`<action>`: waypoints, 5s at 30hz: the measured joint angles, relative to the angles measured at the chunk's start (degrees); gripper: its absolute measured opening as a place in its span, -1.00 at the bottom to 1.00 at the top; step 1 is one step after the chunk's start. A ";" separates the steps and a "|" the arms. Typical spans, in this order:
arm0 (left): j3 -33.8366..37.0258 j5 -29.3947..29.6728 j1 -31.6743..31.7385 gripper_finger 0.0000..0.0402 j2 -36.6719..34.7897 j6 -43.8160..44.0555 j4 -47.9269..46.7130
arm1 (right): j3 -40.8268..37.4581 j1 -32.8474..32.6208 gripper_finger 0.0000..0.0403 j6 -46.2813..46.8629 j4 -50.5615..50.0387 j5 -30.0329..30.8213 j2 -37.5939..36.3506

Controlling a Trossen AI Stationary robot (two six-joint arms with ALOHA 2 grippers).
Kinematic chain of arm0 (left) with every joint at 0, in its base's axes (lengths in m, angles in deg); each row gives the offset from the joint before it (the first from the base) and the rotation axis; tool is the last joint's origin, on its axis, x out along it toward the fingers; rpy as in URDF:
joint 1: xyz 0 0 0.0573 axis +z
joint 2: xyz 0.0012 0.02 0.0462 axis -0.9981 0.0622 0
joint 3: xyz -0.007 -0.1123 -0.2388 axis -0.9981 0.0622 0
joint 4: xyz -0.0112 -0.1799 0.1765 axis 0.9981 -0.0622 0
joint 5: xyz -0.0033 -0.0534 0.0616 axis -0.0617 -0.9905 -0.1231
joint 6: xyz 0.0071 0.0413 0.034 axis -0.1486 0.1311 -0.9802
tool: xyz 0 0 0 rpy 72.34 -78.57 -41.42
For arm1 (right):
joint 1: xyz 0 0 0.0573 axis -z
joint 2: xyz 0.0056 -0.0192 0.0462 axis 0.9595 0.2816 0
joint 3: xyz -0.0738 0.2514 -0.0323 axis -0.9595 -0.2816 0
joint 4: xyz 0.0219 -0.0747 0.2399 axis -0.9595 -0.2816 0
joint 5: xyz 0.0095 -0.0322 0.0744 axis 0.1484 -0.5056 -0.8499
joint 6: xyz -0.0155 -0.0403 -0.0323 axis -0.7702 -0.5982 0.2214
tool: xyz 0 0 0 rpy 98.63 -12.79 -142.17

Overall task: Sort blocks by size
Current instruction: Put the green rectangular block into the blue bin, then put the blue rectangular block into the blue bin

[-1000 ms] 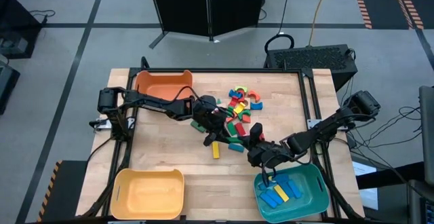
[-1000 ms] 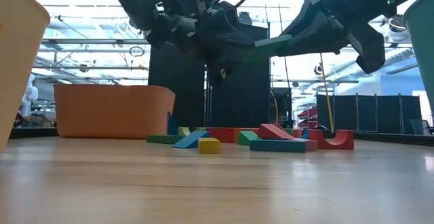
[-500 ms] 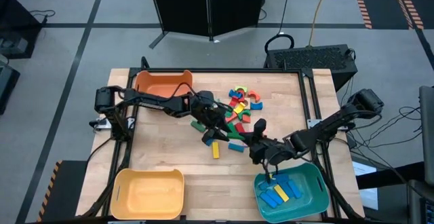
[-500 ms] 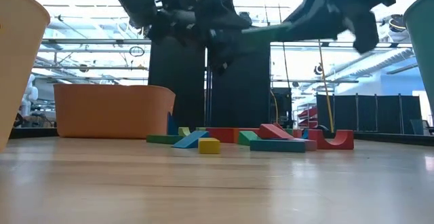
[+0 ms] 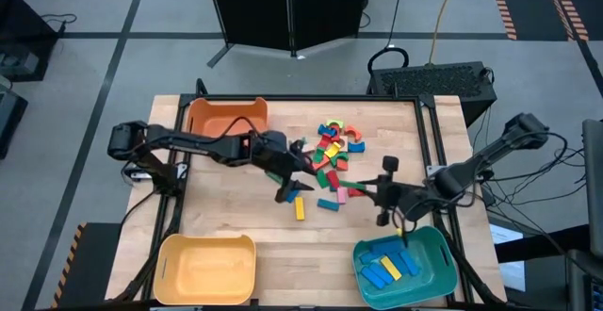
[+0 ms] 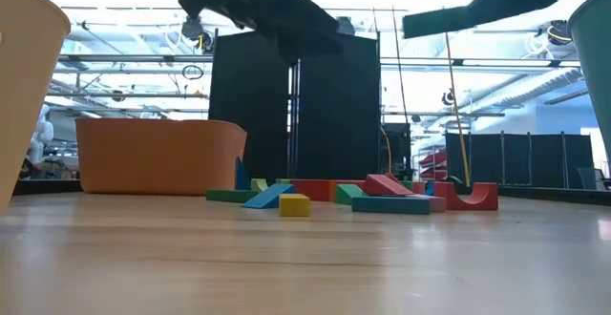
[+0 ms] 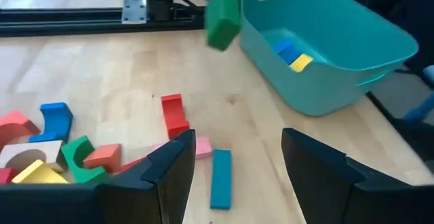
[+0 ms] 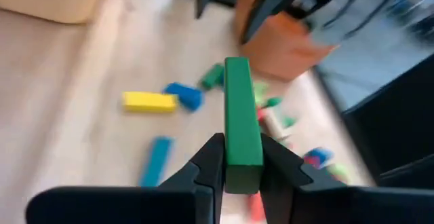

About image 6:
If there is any red arch block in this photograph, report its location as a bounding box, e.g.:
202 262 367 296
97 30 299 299
432 180 500 212

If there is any red rack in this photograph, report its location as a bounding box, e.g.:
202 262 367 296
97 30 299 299
418 149 450 181

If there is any red long block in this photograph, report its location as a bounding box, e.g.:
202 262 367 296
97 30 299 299
289 178 331 203

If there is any teal plastic bin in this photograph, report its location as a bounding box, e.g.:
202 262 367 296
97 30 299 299
567 0 611 164

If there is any black table frame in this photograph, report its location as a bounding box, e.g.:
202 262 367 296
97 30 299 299
12 177 611 207

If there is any dark chair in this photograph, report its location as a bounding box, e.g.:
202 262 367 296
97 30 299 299
576 166 611 192

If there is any yellow hanging cable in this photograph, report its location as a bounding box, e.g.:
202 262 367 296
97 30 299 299
437 0 472 188

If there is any teal long block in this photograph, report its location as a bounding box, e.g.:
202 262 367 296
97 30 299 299
351 195 432 217

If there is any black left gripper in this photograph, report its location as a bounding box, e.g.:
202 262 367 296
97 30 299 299
227 0 345 64

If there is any green wedge block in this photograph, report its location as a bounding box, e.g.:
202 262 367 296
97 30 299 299
334 183 369 207

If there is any orange plastic bin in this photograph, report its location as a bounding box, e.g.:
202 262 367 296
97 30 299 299
74 116 249 197

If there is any red slanted block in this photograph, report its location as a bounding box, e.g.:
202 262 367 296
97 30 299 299
363 173 416 199

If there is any thin yellow cable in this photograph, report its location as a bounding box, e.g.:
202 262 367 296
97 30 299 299
379 125 393 175

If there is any black partition row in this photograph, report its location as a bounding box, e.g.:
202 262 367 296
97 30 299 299
444 130 596 190

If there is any blue wedge block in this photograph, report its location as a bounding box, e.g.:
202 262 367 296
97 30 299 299
242 182 297 210

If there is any black hanging cable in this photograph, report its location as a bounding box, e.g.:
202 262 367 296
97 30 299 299
388 0 411 126

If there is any black perforated computer case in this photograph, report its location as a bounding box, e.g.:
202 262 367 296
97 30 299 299
381 122 412 179

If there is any green long block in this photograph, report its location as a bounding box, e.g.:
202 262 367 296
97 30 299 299
205 188 260 204
401 5 484 40

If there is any orange block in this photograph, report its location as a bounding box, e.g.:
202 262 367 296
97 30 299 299
327 178 367 202

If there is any yellow long block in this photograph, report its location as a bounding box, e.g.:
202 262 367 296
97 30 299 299
278 193 312 219

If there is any yellow plastic bin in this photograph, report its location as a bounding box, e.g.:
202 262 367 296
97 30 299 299
0 0 73 214

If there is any black cable coil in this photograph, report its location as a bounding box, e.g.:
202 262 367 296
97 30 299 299
180 63 206 82

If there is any blue trapezoid block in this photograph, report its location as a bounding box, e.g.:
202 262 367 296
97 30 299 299
234 157 252 192

